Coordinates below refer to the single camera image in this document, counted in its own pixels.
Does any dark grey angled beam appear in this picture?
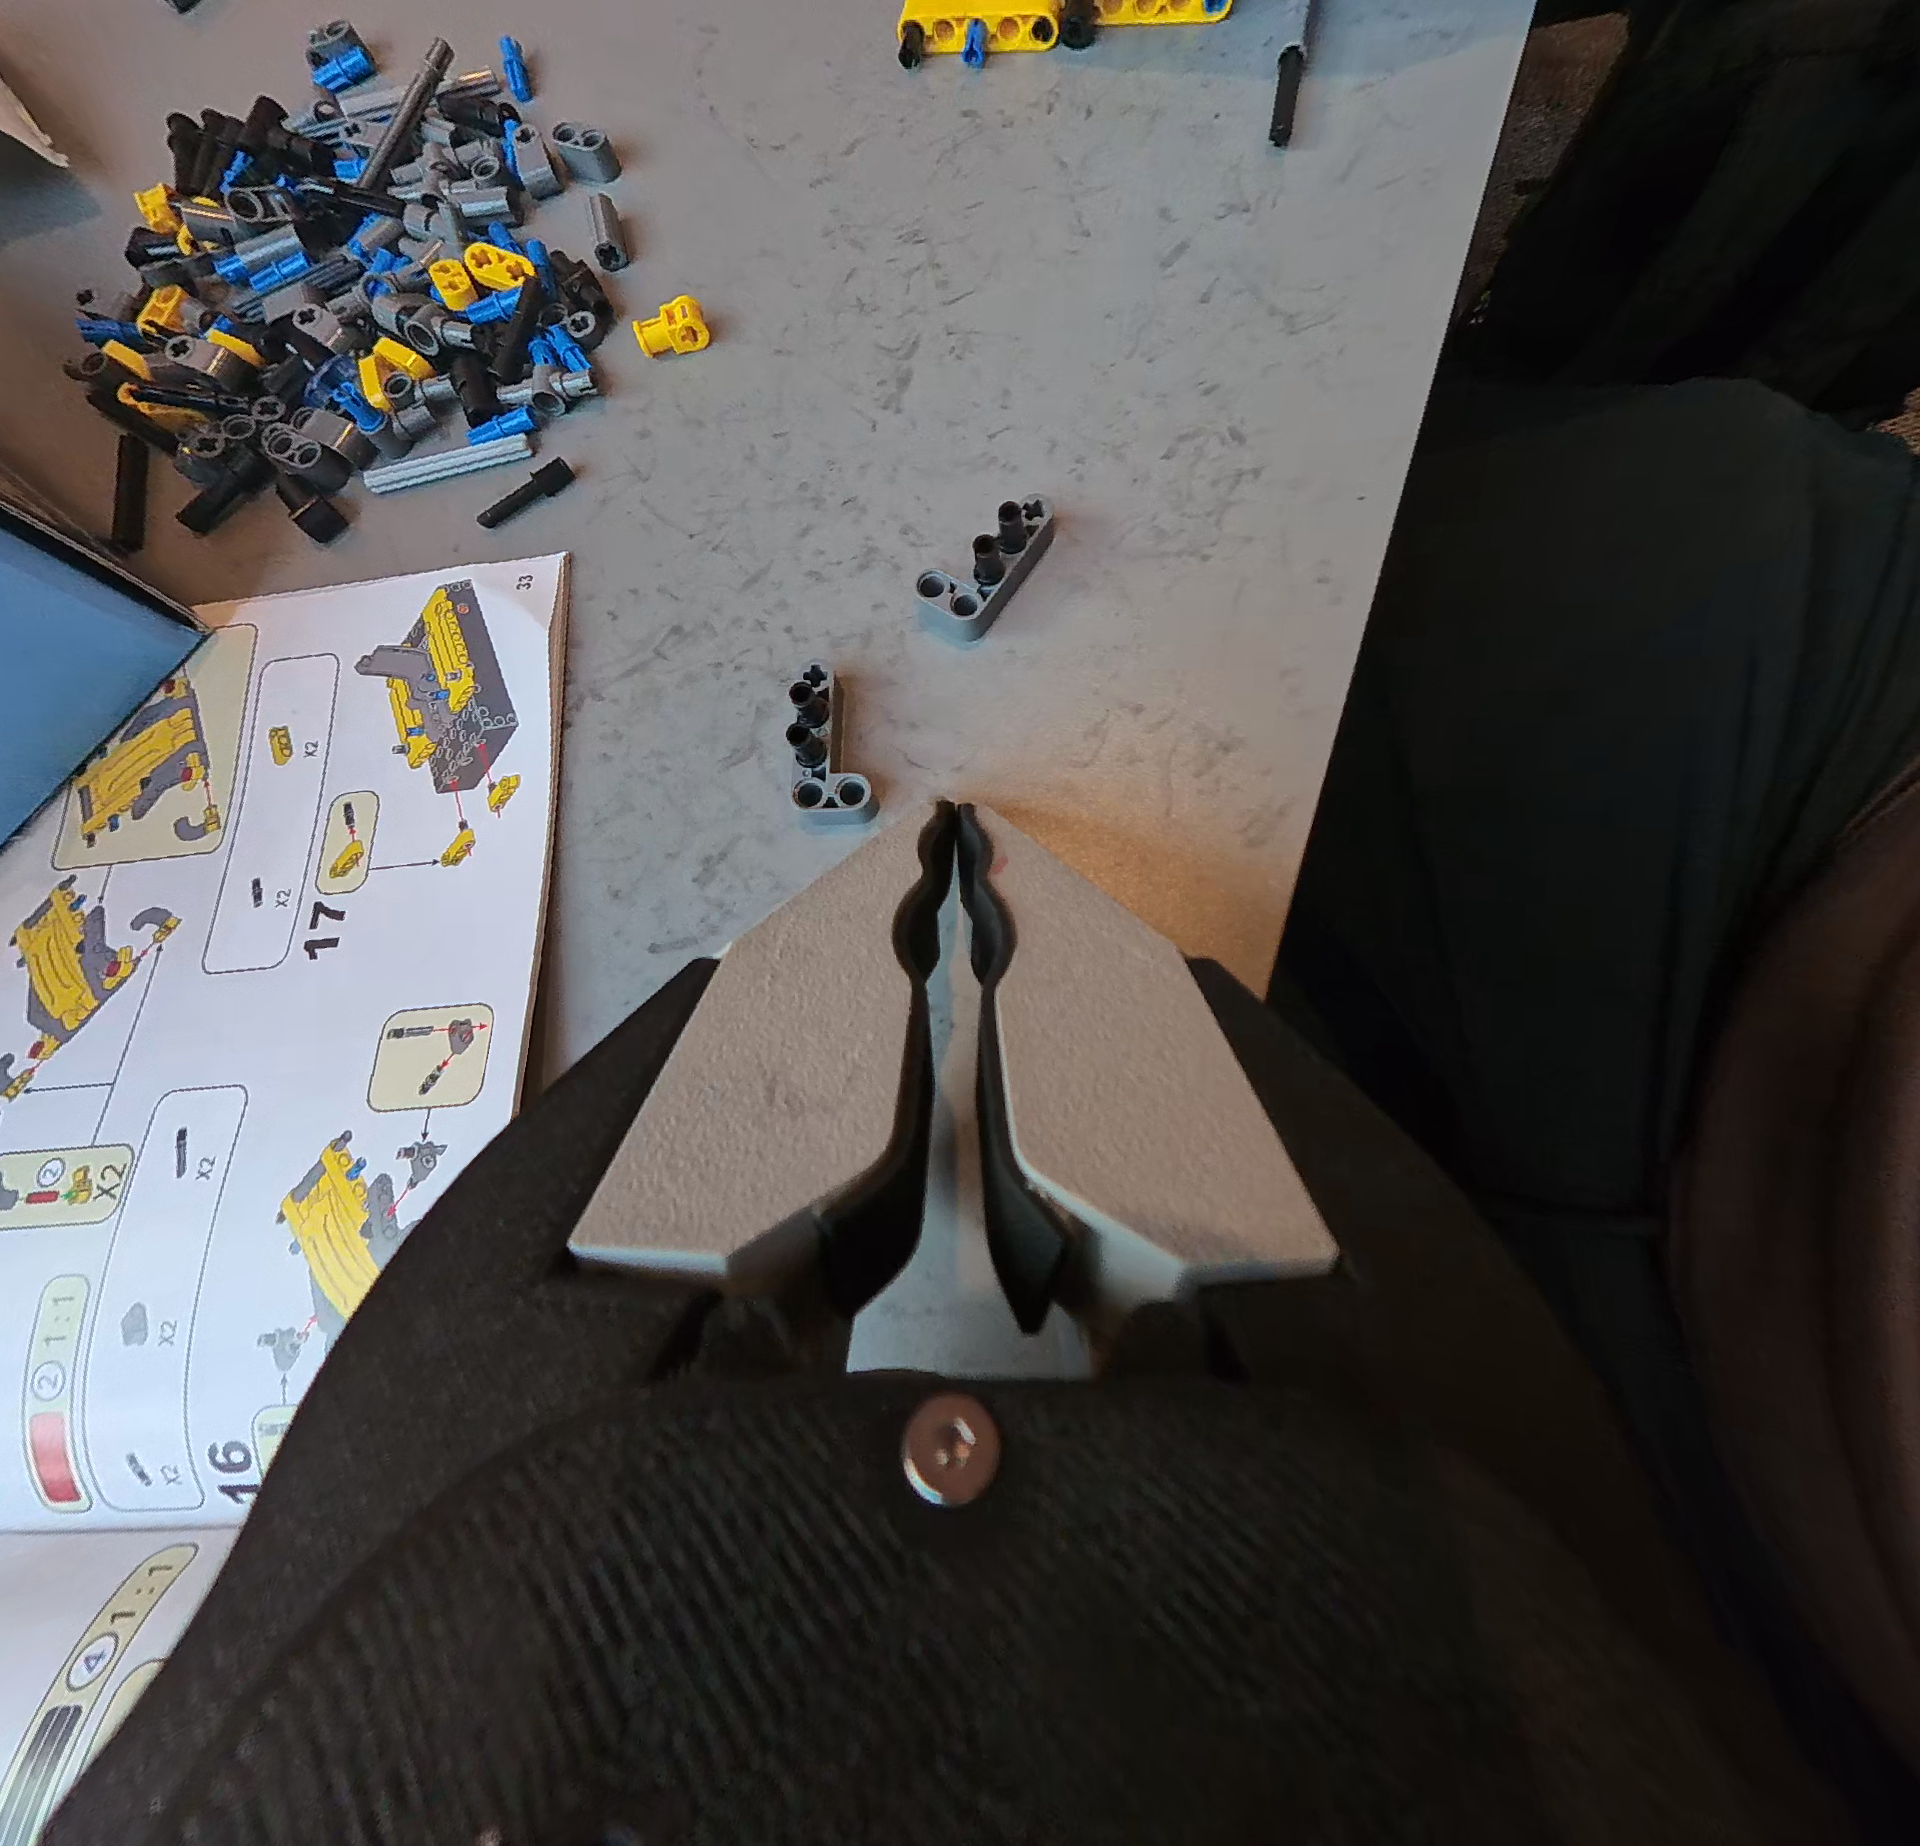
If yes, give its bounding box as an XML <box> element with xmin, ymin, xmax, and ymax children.
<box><xmin>779</xmin><ymin>661</ymin><xmax>883</xmax><ymax>828</ymax></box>

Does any pile of mixed building pieces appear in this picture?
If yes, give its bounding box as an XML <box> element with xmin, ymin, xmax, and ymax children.
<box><xmin>63</xmin><ymin>27</ymin><xmax>629</xmax><ymax>550</ymax></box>

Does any light grey angled beam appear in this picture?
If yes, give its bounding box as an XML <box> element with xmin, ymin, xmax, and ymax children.
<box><xmin>914</xmin><ymin>492</ymin><xmax>1056</xmax><ymax>646</ymax></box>

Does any light grey ribbed axle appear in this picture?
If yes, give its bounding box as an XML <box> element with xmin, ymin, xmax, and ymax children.
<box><xmin>365</xmin><ymin>434</ymin><xmax>534</xmax><ymax>496</ymax></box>

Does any blue kit box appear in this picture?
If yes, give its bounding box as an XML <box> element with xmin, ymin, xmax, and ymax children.
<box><xmin>0</xmin><ymin>504</ymin><xmax>203</xmax><ymax>842</ymax></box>

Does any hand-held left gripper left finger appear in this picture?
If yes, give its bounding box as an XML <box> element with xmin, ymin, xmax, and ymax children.
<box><xmin>568</xmin><ymin>800</ymin><xmax>962</xmax><ymax>1321</ymax></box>

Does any crumpled clear plastic bag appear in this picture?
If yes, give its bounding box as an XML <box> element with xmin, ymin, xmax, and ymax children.
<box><xmin>0</xmin><ymin>69</ymin><xmax>77</xmax><ymax>172</ymax></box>

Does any black grey axle rod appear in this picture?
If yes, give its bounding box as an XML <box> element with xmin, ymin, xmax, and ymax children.
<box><xmin>1266</xmin><ymin>0</ymin><xmax>1325</xmax><ymax>150</ymax></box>

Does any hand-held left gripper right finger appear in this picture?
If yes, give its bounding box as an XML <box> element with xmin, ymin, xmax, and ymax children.
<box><xmin>958</xmin><ymin>800</ymin><xmax>1342</xmax><ymax>1337</ymax></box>

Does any building instruction booklet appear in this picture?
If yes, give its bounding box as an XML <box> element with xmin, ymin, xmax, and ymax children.
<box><xmin>0</xmin><ymin>552</ymin><xmax>573</xmax><ymax>1832</ymax></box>

